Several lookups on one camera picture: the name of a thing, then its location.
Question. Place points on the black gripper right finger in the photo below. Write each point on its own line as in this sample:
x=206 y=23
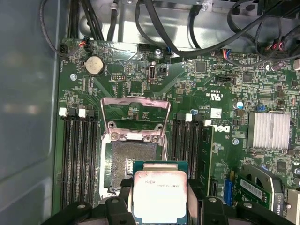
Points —
x=211 y=211

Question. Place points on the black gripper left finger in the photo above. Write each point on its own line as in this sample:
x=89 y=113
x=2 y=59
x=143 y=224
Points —
x=117 y=211

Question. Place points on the silver CPU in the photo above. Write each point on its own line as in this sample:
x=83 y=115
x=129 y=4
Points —
x=159 y=187

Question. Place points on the thin metal locking lever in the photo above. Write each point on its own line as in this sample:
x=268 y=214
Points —
x=165 y=150

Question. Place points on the metal socket cover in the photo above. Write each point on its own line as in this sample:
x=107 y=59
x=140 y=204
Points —
x=122 y=101

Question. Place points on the CPU socket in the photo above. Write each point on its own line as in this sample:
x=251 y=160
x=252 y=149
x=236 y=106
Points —
x=131 y=152

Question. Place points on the short black expansion slot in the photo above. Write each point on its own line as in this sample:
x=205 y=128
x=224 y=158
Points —
x=213 y=189

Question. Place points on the blue expansion slot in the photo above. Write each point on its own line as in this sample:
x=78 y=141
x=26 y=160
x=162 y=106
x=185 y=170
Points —
x=227 y=192

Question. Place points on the green RAM stick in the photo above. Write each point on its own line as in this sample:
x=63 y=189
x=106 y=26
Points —
x=204 y=159

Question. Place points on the silver finned heatsink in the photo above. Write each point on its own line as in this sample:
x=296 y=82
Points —
x=269 y=130

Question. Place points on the green motherboard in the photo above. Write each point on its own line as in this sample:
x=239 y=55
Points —
x=187 y=93

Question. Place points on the black open PC case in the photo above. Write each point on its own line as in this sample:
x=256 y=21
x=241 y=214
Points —
x=23 y=117

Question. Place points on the silver internal USB port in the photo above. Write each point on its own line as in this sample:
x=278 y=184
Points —
x=152 y=71

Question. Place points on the silver coin cell battery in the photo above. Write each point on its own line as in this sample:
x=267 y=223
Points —
x=94 y=65

